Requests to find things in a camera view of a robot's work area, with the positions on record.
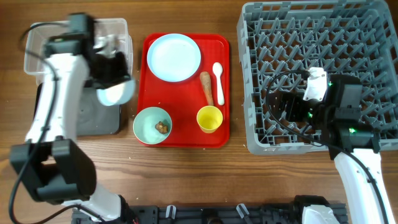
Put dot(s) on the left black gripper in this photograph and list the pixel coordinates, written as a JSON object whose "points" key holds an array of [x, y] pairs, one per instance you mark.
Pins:
{"points": [[124, 76]]}

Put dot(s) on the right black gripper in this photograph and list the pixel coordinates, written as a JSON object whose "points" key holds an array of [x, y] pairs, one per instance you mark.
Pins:
{"points": [[295, 99]]}

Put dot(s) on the light blue bowl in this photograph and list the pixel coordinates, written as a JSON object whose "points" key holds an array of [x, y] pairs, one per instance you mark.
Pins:
{"points": [[118, 94]]}

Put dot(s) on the mint green bowl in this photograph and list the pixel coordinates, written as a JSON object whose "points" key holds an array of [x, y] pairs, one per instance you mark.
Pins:
{"points": [[144, 125]]}

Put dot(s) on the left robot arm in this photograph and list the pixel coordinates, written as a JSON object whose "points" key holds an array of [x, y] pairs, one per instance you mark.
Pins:
{"points": [[49, 164]]}

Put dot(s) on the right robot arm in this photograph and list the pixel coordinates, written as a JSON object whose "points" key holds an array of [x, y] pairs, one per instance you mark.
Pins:
{"points": [[331, 103]]}

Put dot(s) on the grey dishwasher rack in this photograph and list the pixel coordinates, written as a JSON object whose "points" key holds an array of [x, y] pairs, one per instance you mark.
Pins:
{"points": [[277, 39]]}

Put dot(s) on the clear plastic bin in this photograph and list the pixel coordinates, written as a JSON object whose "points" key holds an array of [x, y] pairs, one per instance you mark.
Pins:
{"points": [[113, 27]]}

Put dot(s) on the black plastic bin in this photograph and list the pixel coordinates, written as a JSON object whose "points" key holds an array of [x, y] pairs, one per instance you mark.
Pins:
{"points": [[78, 112]]}

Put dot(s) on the light blue plate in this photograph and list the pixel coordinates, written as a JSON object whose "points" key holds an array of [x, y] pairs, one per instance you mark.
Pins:
{"points": [[173, 57]]}

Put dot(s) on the brown food scrap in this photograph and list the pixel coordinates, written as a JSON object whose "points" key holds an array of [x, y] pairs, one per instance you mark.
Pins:
{"points": [[162, 128]]}

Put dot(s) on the red serving tray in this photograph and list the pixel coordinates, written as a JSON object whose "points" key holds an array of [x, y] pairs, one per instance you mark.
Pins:
{"points": [[182, 100]]}

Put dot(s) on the yellow plastic cup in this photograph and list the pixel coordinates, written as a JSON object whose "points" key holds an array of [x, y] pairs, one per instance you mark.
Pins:
{"points": [[209, 119]]}

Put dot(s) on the white plastic spoon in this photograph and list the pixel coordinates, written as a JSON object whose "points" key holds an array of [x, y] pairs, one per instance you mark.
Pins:
{"points": [[218, 70]]}

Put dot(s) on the brown carrot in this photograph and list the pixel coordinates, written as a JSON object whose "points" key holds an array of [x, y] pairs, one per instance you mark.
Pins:
{"points": [[206, 85]]}

